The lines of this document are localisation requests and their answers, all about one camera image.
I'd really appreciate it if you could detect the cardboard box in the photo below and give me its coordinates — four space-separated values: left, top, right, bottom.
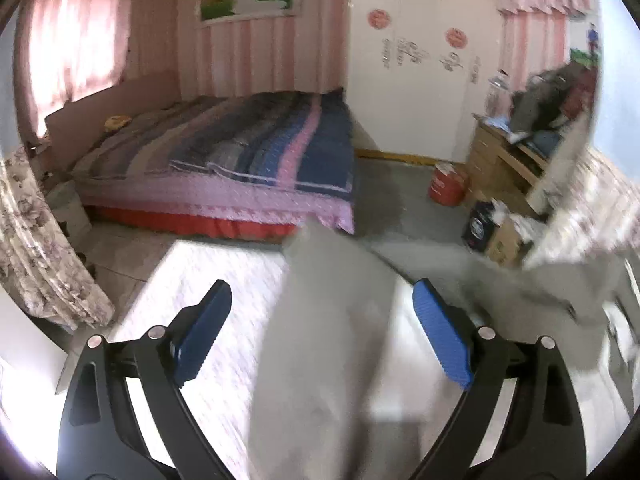
484 211 537 269

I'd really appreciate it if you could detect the white wardrobe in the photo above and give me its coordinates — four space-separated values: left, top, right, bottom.
348 0 507 165

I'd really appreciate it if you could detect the pale pink floral sheet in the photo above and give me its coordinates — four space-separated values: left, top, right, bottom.
55 239 632 480

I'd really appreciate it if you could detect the bed with pink bedspread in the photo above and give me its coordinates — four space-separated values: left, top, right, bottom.
44 67 357 241

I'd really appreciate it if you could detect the light blue cloth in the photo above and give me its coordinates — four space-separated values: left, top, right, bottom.
482 115 516 134

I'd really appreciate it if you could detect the brown floral curtain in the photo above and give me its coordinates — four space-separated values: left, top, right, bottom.
0 146 116 332

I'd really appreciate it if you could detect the grey garment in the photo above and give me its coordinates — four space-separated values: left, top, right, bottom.
248 215 640 480

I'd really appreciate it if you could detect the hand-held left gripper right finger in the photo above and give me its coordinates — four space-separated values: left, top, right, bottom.
412 278 587 480

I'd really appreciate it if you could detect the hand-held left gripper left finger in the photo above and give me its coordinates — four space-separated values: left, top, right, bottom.
56 280 236 480

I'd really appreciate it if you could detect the grey nightstand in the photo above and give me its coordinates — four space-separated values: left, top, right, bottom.
45 179 94 237

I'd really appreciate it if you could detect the wooden desk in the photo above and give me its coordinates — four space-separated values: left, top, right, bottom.
466 114 552 217

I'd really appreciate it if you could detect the pink striped ruffled curtain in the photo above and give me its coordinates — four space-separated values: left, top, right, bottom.
496 0 594 107

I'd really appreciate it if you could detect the pink window curtain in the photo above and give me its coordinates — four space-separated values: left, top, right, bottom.
14 0 137 139

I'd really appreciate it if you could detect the pile of dark clothes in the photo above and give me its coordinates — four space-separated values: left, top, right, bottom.
509 61 599 134

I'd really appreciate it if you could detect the clear glass bottle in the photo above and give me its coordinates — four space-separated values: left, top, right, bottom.
483 69 512 116

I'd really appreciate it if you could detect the beige hanging cloth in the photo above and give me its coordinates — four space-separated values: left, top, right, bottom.
522 110 595 267

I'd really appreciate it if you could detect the striped blue pink blanket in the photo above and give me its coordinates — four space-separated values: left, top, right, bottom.
72 89 356 193

